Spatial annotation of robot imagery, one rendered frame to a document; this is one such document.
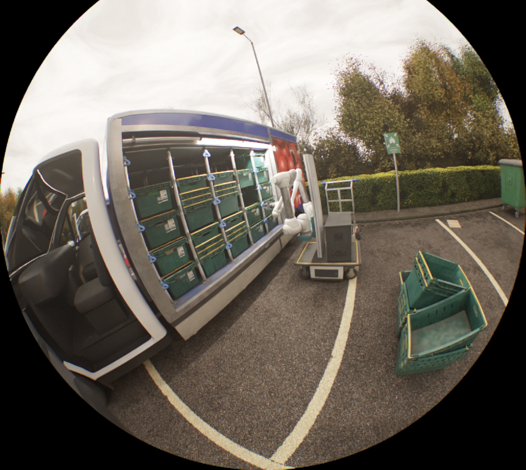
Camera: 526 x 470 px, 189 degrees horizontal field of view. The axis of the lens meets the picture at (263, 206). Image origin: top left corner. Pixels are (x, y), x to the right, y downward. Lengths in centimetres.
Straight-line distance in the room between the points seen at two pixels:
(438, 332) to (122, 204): 252
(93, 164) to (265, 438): 232
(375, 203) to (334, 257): 306
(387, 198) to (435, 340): 408
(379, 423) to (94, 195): 255
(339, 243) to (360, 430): 203
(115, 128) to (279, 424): 245
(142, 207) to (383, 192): 503
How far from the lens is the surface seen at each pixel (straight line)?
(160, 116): 158
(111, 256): 135
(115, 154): 133
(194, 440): 177
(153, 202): 149
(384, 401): 164
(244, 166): 267
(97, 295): 171
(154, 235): 148
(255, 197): 262
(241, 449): 163
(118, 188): 127
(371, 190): 487
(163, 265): 155
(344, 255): 216
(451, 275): 196
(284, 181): 182
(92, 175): 141
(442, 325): 169
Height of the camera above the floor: 154
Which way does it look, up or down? 10 degrees down
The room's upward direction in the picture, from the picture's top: 12 degrees counter-clockwise
